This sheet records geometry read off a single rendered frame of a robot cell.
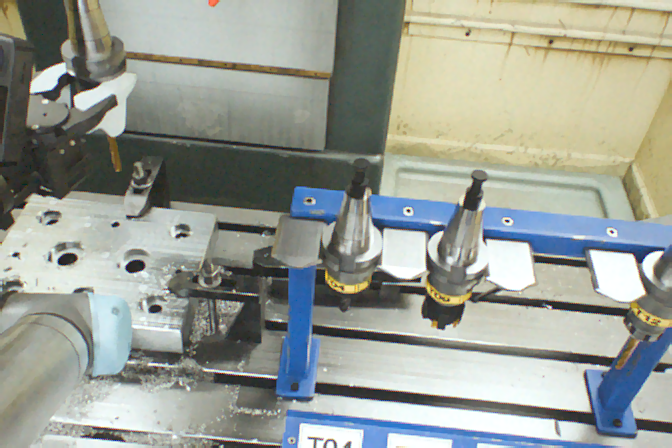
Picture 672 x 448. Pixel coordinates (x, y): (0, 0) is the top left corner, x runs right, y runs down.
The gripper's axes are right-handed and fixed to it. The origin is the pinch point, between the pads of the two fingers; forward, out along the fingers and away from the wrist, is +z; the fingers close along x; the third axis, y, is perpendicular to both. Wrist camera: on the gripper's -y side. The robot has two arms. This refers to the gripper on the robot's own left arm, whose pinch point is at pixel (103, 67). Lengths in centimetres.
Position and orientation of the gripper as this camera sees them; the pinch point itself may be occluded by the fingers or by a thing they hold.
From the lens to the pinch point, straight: 80.5
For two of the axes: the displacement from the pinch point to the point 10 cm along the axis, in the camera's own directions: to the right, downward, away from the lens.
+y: -0.5, 7.1, 7.0
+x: 9.1, 3.1, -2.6
